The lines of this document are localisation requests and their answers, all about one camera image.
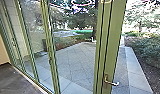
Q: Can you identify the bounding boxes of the white outdoor bench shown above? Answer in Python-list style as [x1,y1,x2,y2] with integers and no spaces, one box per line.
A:
[90,35,97,44]

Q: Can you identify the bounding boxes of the metal door handle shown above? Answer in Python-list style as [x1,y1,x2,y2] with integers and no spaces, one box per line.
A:
[102,73,120,90]

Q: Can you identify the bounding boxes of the dark tree trunk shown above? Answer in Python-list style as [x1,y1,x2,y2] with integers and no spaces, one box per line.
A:
[91,0,99,40]

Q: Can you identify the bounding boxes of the green garden shrub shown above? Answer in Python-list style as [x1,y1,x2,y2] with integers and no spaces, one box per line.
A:
[124,31,160,72]

